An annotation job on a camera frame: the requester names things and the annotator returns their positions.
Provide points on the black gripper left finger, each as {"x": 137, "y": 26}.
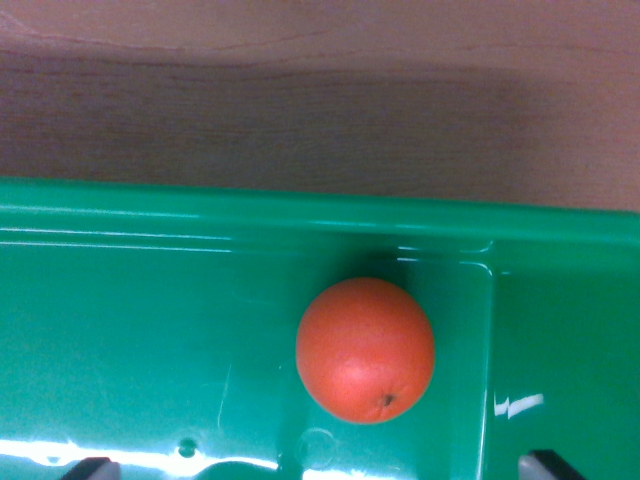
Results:
{"x": 95, "y": 470}

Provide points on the green plastic bin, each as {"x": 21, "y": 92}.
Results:
{"x": 150, "y": 325}

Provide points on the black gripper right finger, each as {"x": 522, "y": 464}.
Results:
{"x": 545, "y": 467}

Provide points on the orange fruit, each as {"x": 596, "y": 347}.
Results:
{"x": 365, "y": 350}

